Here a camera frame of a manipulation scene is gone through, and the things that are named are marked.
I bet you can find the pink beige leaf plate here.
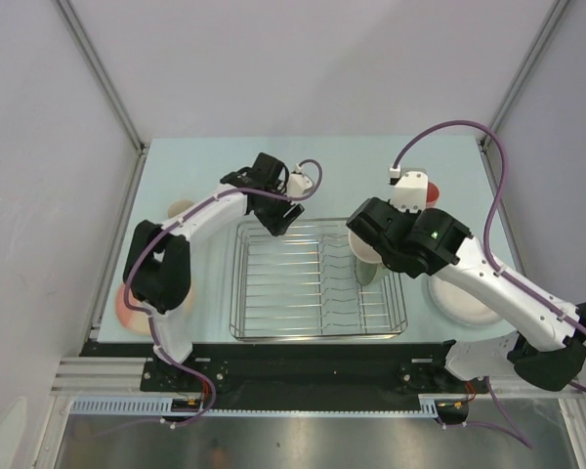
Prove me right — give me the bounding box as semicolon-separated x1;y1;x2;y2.
115;283;194;337

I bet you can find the metal wire dish rack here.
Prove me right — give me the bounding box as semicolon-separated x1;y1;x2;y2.
230;218;408;342

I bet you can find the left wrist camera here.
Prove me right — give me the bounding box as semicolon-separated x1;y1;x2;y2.
286;166;314;198

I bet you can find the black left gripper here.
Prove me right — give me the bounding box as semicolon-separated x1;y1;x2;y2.
254;181;304;237

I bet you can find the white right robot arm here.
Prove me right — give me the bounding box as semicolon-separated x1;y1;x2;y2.
346;197;586;392

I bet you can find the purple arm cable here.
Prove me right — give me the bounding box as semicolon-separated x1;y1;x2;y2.
393;120;586;448
124;158;322;343

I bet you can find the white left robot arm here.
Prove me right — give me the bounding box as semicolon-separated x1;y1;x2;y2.
123;152;322;391

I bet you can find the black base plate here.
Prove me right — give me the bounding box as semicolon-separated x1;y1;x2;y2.
80;341;487;427

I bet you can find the white slotted cable duct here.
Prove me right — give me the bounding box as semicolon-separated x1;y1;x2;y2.
71;397;202;415

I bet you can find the white fluted plate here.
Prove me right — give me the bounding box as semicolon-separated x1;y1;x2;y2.
427;277;502;327

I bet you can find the green floral ceramic bowl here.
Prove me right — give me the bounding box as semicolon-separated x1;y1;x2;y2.
355;259;389;286

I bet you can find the pink plastic cup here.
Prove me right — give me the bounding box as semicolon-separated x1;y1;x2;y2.
426;182;440;208

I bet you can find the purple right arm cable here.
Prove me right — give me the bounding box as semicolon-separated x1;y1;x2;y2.
393;120;586;448

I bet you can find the orange bowl white inside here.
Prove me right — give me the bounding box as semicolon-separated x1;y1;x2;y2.
348;230;382;264

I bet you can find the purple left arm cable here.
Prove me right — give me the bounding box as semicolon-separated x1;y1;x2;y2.
124;158;322;343

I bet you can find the orange mug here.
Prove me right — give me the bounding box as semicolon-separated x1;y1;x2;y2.
167;199;193;218

